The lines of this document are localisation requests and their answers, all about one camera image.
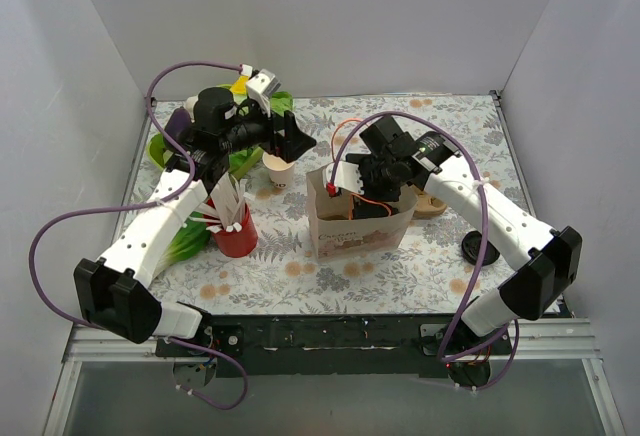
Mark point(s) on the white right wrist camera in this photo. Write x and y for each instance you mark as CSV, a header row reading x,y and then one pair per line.
x,y
342,175

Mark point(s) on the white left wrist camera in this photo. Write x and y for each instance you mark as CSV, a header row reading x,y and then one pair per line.
x,y
261,86

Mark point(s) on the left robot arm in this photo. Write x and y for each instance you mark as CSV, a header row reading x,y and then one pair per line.
x,y
113,291

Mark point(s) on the purple toy eggplant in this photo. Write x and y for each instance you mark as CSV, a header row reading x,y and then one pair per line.
x,y
178,123

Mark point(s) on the brown pulp cup carrier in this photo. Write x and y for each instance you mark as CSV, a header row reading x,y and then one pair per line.
x,y
428,207

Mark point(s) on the black paper coffee cup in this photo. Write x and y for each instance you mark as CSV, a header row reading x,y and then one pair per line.
x,y
363,208

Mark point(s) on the floral patterned table mat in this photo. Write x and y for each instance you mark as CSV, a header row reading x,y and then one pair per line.
x,y
425,274

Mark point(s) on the single brown pulp carrier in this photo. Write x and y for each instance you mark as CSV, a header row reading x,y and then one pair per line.
x,y
333,216

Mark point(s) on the aluminium frame rail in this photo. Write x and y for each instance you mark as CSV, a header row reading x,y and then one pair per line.
x,y
95,345

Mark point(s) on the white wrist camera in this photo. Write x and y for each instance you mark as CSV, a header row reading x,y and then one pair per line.
x,y
261,86
342,175

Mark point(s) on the red cup holder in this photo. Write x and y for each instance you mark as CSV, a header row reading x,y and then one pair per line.
x,y
236,243

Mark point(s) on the yellow toy pepper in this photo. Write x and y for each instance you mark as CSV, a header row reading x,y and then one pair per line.
x,y
238,88

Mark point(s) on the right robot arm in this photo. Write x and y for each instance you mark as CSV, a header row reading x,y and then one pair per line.
x,y
523,265

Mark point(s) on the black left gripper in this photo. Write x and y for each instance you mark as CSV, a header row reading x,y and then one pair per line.
x,y
280,136

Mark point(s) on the kraft paper takeout bag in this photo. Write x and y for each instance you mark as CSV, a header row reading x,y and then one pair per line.
x,y
344,238

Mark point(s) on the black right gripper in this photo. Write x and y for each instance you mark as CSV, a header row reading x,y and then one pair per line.
x,y
364,204

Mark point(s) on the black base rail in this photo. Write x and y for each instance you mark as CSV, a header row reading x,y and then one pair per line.
x,y
329,344

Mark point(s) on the green toy lettuce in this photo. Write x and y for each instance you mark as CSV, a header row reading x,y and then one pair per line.
x,y
187,243

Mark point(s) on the green vegetable tray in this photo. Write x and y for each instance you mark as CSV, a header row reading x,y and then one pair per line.
x,y
240,162

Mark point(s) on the white paper coffee cup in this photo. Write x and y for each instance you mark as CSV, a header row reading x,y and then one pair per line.
x,y
281,173

